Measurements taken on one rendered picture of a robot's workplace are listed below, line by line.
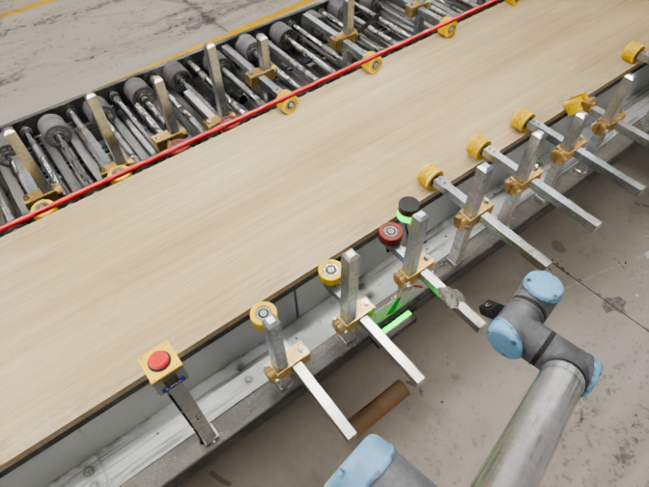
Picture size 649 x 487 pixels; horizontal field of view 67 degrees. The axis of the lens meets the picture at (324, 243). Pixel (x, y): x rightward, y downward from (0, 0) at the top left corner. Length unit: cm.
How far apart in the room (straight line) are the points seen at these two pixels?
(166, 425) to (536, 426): 112
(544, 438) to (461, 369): 149
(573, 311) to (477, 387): 67
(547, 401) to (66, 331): 126
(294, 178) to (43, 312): 90
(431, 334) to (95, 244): 155
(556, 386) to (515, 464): 24
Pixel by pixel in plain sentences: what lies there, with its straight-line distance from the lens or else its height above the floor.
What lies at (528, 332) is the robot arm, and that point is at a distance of 118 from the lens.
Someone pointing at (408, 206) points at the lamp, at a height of 114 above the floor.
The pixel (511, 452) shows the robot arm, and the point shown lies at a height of 133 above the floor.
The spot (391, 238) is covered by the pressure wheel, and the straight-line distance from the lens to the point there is 161.
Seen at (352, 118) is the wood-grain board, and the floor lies 90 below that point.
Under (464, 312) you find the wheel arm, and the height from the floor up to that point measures 86.
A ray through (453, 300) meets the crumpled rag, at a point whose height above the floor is 88.
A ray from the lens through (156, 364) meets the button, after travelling 108.
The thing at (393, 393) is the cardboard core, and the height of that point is 8.
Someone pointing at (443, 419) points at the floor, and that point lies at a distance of 232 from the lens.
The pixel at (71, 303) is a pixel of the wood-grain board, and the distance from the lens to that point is 166.
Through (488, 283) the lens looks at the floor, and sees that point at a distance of 270.
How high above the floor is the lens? 216
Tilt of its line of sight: 52 degrees down
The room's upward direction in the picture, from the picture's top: 1 degrees counter-clockwise
